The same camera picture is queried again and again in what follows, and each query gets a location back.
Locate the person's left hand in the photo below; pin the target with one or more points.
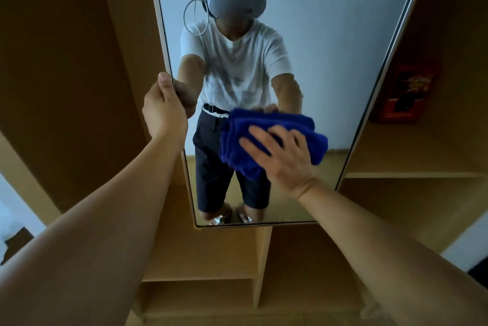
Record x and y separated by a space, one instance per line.
166 112

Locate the person's right hand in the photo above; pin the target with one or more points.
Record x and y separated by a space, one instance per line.
284 163

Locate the blue microfibre cloth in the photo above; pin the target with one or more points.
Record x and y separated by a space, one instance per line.
267 123

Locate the light wooden wardrobe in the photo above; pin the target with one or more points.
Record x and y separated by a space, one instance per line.
68 89

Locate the tall framed mirror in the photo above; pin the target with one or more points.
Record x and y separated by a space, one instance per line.
335 32

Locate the person's left forearm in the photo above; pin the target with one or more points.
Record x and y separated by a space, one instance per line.
95 238

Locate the person's right forearm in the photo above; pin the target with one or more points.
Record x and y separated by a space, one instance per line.
400 257

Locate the red cardboard box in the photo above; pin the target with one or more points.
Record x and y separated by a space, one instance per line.
406 95

